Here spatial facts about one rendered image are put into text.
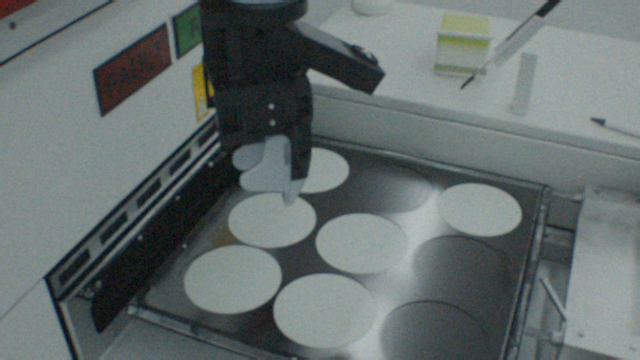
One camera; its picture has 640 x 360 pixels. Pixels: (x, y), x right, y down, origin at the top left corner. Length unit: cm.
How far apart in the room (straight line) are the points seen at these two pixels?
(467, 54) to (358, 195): 26
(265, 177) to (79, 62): 19
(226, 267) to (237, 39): 27
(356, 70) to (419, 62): 40
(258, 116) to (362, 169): 31
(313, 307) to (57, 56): 33
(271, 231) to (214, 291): 11
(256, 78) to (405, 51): 48
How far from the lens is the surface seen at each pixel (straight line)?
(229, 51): 54
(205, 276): 70
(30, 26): 55
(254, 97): 54
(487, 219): 78
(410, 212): 78
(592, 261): 80
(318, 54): 56
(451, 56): 92
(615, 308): 75
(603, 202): 84
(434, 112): 87
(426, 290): 68
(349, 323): 65
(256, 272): 70
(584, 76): 100
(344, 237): 74
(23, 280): 61
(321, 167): 85
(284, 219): 76
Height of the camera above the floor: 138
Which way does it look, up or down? 35 degrees down
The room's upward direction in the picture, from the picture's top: straight up
